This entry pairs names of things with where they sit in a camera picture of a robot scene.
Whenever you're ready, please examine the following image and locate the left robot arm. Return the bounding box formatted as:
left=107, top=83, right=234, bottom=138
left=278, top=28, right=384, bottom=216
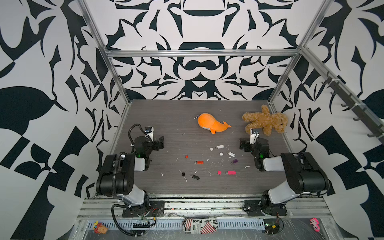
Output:
left=96, top=124, right=164, bottom=211

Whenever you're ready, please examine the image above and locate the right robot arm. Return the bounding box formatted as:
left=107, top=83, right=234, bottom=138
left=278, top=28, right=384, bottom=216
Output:
left=239, top=137, right=330, bottom=210

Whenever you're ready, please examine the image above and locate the white usb drive long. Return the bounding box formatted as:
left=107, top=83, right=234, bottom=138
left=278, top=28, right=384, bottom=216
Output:
left=227, top=152, right=236, bottom=158

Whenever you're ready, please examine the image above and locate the brown teddy bear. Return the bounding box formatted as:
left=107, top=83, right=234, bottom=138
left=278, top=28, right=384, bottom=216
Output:
left=242, top=105, right=288, bottom=136

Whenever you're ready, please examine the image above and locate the orange plush whale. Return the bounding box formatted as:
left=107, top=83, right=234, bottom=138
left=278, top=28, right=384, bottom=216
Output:
left=198, top=113, right=232, bottom=134

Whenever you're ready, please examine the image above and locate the small electronics board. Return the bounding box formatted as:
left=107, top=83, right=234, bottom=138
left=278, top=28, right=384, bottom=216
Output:
left=264, top=218, right=285, bottom=236

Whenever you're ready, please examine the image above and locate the pink toy figure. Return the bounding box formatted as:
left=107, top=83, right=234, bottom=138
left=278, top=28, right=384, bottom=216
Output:
left=310, top=218, right=320, bottom=233

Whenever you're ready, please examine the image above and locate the red yellow toy figure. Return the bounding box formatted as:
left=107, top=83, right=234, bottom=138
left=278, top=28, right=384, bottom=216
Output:
left=93, top=221, right=109, bottom=234

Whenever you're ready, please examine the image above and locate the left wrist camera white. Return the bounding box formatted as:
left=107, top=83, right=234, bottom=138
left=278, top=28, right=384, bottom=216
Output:
left=145, top=127, right=154, bottom=142

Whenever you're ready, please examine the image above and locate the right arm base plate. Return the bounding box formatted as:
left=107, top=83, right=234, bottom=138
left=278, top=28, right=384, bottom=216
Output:
left=243, top=200, right=287, bottom=217

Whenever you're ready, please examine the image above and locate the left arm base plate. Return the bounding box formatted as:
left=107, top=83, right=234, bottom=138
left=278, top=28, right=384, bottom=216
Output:
left=123, top=201, right=165, bottom=218

